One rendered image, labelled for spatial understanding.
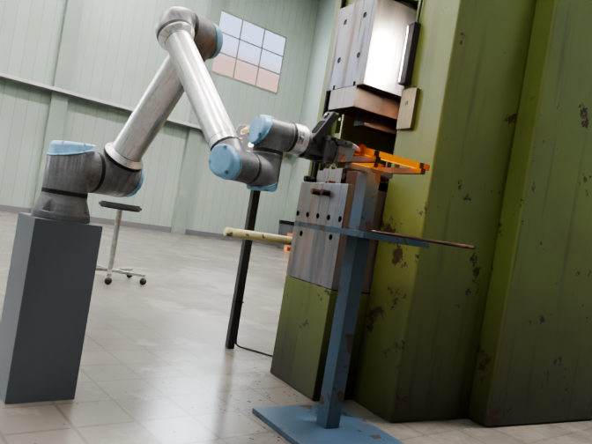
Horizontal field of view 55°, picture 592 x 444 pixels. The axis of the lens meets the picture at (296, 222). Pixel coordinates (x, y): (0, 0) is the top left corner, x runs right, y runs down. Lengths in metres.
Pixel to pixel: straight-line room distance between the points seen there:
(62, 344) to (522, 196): 1.87
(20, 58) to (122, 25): 2.20
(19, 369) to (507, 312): 1.87
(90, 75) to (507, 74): 10.73
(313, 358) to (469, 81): 1.31
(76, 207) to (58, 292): 0.29
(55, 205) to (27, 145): 10.19
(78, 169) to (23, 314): 0.50
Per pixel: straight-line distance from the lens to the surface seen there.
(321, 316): 2.41
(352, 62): 2.66
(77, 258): 2.03
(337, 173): 2.54
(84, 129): 12.50
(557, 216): 2.74
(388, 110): 2.68
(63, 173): 2.03
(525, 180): 2.56
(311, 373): 2.46
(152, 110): 2.03
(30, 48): 12.37
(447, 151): 2.34
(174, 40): 1.80
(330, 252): 2.39
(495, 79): 2.57
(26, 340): 2.04
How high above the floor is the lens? 0.73
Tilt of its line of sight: level
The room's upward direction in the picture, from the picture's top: 9 degrees clockwise
